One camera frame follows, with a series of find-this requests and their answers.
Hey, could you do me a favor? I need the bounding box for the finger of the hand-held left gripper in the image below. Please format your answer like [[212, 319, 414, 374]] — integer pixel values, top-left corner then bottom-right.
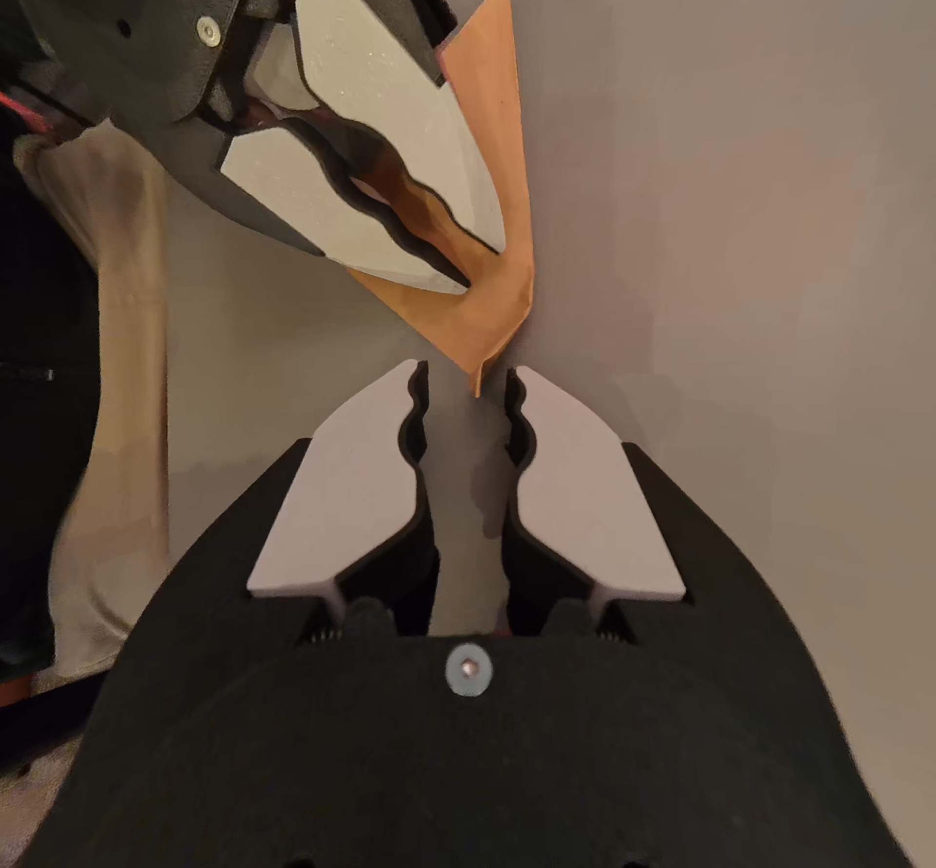
[[219, 118, 472, 296], [252, 0, 507, 255]]

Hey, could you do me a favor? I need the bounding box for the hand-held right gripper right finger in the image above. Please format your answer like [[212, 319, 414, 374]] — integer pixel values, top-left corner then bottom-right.
[[501, 366, 688, 637]]

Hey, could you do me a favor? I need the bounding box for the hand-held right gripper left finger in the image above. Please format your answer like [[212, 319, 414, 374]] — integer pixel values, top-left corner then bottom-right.
[[247, 360, 441, 637]]

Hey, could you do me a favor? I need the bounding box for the orange paper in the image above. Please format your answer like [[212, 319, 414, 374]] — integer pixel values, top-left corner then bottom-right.
[[347, 0, 535, 399]]

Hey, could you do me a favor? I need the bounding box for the beige cloth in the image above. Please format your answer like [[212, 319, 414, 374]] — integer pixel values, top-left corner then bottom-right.
[[13, 118, 171, 697]]

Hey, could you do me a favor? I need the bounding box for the dark clothing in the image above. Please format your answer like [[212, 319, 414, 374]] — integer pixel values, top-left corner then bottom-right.
[[0, 78, 103, 686]]

